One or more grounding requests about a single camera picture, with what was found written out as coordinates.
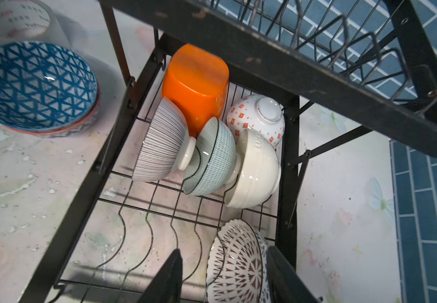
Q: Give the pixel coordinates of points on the cream bowl striped outside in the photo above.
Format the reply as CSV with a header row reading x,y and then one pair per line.
x,y
257,177

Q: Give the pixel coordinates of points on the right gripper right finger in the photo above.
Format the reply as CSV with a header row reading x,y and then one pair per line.
x,y
283,282

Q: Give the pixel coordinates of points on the blue rimmed bowl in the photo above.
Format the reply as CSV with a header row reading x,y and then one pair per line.
x,y
44,86

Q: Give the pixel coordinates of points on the black wire dish rack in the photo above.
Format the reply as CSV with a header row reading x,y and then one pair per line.
x,y
261,65

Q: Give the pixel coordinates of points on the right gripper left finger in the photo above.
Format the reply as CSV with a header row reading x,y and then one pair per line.
x,y
166,285

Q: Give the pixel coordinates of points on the red rimmed bowl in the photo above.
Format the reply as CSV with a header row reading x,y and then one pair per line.
x,y
72,129

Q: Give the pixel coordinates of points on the white bowl orange diamonds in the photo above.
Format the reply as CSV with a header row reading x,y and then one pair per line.
x,y
260,113

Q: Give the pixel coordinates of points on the orange plastic bowl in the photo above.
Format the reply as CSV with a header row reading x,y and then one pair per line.
x,y
196,82

